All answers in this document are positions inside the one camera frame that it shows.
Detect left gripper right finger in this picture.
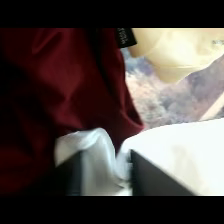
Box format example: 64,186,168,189
130,149,196,197

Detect dark red garment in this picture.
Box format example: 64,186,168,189
0,28,146,197

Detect pale yellow garment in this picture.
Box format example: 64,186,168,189
127,28,224,84

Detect white shirt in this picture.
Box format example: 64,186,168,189
54,117,224,197

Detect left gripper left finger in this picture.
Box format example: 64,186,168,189
43,150,83,197

